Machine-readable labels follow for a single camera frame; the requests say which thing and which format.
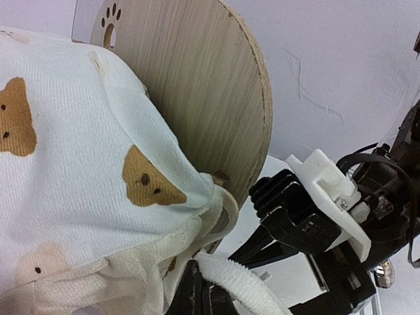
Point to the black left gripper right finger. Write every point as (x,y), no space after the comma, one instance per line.
(219,301)

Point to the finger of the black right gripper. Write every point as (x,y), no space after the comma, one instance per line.
(261,249)

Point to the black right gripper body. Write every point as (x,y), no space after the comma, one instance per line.
(338,270)

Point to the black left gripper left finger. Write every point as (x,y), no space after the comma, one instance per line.
(188,295)

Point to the bear print cushion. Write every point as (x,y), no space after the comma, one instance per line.
(99,206)

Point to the wooden pet bed frame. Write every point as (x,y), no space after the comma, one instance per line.
(189,122)

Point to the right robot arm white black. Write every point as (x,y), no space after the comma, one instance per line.
(387,176)

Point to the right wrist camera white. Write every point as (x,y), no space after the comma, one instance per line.
(307,206)

